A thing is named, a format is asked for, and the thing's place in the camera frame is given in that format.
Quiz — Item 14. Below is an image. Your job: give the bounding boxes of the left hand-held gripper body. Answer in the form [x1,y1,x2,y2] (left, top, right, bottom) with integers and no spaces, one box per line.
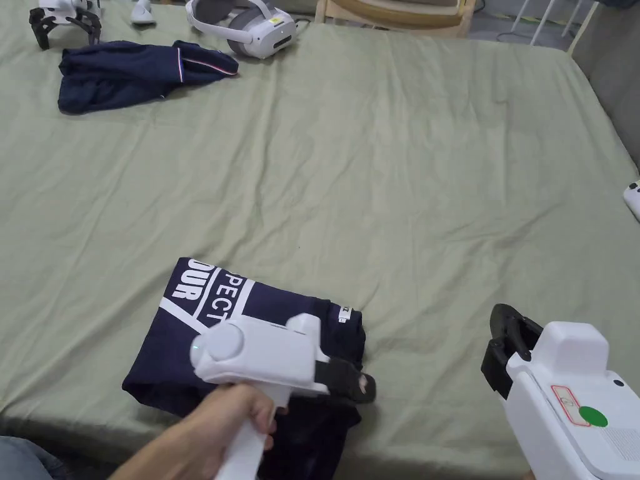
[191,313,357,480]

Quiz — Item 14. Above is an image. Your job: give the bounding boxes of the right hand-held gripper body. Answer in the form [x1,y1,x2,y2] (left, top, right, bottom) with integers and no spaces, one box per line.
[480,321,640,480]

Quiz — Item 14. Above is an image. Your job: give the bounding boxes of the dark blue shirt white print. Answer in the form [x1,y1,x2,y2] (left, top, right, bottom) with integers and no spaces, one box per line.
[121,256,377,480]

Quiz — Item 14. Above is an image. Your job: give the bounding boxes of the person's left forearm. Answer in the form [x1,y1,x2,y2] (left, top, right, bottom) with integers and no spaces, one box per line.
[106,434,181,480]

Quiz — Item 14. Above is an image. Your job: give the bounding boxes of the person's left hand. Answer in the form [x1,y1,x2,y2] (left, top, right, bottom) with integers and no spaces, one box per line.
[159,384,291,480]

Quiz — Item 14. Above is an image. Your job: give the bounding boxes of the white hand controller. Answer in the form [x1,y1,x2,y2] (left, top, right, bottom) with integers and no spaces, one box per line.
[622,178,640,224]
[130,0,158,26]

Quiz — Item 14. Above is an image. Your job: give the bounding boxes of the bed with pale green sheet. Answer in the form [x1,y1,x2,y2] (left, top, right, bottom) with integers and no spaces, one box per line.
[0,0,640,480]

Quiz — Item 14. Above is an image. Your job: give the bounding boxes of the person's legs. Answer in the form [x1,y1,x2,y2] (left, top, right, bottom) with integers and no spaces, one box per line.
[0,434,68,480]

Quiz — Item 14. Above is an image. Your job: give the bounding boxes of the dark blue garment striped trim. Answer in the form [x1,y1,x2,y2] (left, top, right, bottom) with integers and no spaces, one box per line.
[57,39,241,116]

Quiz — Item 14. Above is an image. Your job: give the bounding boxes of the white metal rack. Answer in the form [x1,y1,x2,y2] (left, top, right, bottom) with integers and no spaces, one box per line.
[517,0,598,53]

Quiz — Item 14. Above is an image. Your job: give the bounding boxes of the white grey headset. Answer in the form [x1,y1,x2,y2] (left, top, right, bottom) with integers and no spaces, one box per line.
[184,0,300,63]

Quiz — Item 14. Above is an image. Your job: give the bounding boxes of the wooden chair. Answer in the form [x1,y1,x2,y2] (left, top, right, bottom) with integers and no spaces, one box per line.
[314,0,478,39]

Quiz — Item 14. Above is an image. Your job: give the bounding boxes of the spare hand-held gripper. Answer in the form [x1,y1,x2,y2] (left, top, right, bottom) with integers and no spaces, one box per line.
[28,0,104,51]

